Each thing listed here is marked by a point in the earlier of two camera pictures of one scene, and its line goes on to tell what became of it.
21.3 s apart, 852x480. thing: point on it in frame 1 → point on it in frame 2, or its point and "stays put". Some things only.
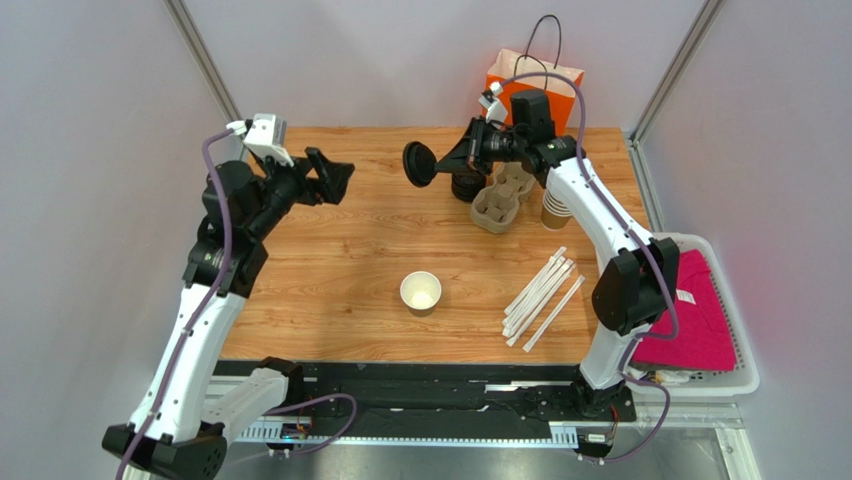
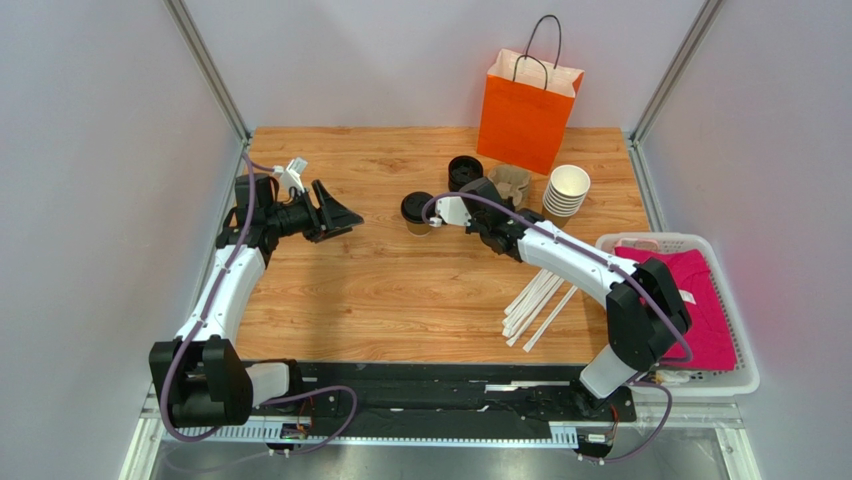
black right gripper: [473, 145] → [473, 204]
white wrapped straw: [536, 278] stays put
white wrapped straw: [553, 314] stays put
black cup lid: [419, 162] → [412, 206]
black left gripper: [333, 182] → [333, 215]
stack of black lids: [464, 184] stays put
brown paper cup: [420, 291] → [418, 229]
